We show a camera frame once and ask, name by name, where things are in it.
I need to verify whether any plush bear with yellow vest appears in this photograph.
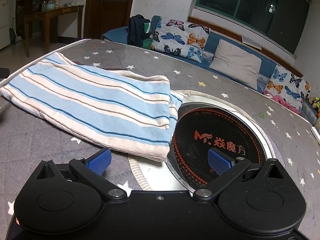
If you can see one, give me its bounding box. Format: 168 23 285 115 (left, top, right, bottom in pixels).
308 91 320 110

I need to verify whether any blue sofa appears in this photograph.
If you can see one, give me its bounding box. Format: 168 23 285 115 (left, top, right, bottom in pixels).
101 15 320 120

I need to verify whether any green framed window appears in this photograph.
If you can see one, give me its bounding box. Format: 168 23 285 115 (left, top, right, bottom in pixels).
195 0 313 55

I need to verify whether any white fridge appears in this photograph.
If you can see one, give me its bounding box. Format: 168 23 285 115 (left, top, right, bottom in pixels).
0 0 12 50

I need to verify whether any dark wooden door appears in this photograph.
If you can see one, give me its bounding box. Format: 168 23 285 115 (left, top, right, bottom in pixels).
84 0 137 39

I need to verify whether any black round induction cooktop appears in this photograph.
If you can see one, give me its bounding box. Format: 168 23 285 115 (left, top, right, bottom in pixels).
166 102 274 193

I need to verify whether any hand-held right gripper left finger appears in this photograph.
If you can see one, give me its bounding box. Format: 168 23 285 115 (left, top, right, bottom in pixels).
36 147 128 202

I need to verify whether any blue white striped cloth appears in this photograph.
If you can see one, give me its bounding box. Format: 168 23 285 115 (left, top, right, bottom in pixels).
0 52 186 162

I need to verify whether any wooden desk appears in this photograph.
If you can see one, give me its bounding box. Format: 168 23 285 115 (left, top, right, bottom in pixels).
24 5 85 57

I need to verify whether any plain grey pillow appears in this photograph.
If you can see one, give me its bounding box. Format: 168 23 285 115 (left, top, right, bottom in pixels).
209 39 262 90

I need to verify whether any book on window sill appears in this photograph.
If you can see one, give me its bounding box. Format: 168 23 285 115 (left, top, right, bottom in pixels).
242 36 262 49

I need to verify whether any dark backpack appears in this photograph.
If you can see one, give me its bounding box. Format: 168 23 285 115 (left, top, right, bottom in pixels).
127 15 152 48

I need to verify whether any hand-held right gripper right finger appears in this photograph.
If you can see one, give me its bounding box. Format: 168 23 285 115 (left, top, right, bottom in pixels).
193 148 285 202

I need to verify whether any pink cloth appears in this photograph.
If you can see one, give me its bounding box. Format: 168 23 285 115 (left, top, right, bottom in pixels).
264 91 300 114

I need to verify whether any butterfly print cushion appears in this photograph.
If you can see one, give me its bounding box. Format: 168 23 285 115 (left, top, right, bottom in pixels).
262 64 310 110
151 19 210 63

